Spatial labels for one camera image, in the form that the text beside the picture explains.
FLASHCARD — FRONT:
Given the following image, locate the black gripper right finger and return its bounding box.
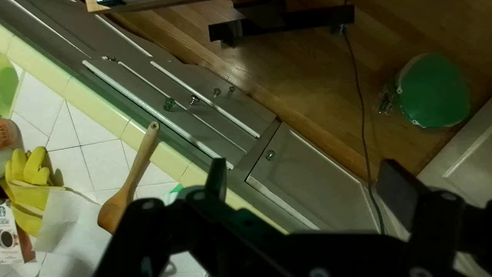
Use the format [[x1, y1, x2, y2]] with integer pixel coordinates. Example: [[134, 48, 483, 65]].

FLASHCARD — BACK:
[[379, 159, 492, 277]]

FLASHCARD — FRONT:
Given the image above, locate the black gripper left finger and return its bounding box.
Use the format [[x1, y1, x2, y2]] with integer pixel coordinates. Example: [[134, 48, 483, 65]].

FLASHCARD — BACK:
[[94, 158, 290, 277]]

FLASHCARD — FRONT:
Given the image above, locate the wooden spatula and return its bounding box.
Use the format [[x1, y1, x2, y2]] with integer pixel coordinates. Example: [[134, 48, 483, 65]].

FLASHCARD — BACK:
[[97, 121, 162, 236]]

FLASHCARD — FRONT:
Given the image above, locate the white panelled door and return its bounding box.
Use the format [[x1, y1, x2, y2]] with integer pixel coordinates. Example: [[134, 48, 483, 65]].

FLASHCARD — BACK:
[[417, 98, 492, 210]]

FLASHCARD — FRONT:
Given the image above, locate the green waste bin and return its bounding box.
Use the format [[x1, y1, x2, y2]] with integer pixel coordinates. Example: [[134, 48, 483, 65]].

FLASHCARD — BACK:
[[379, 53, 474, 130]]

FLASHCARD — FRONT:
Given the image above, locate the white lower cabinet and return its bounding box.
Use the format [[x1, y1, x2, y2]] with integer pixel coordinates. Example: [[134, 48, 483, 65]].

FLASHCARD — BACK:
[[0, 0, 383, 236]]

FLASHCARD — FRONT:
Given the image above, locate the coffee print bag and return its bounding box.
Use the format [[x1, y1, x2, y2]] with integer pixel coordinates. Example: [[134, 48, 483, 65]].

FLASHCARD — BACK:
[[0, 202, 37, 267]]

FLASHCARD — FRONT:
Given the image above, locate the pale green plastic item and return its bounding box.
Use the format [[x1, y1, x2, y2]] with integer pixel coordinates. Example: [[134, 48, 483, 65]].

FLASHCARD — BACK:
[[0, 53, 22, 121]]

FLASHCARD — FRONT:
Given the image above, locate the black floor stand bar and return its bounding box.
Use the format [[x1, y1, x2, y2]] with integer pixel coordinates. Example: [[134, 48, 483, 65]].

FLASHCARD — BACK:
[[208, 0, 357, 48]]

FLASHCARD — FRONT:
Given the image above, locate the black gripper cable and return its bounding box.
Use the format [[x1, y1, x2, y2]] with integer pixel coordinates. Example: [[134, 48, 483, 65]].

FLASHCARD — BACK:
[[340, 25, 386, 236]]

